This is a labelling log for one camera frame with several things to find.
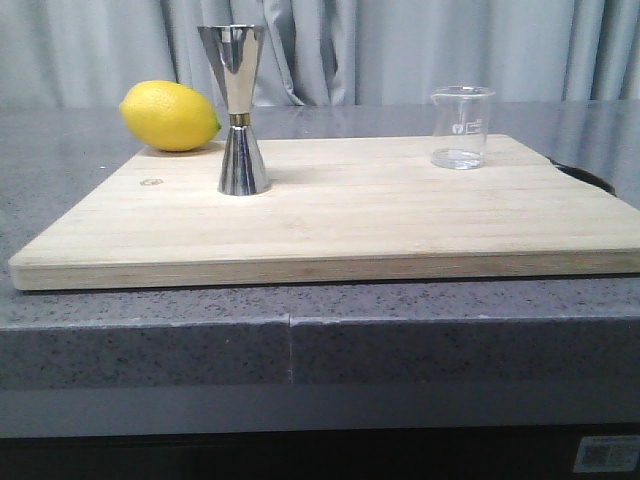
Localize grey pleated curtain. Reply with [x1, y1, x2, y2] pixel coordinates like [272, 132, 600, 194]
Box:
[1, 1, 639, 108]

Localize yellow lemon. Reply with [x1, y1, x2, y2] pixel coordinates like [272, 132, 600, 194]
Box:
[119, 80, 221, 152]

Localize clear glass beaker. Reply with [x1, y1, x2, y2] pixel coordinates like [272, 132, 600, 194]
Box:
[431, 85, 495, 170]

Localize white QR code label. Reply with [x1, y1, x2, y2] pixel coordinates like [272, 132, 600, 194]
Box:
[573, 435, 639, 473]

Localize light wooden cutting board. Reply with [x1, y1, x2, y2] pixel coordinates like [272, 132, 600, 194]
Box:
[9, 135, 639, 290]

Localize steel double jigger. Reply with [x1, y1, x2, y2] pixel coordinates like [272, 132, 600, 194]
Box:
[198, 24, 270, 196]

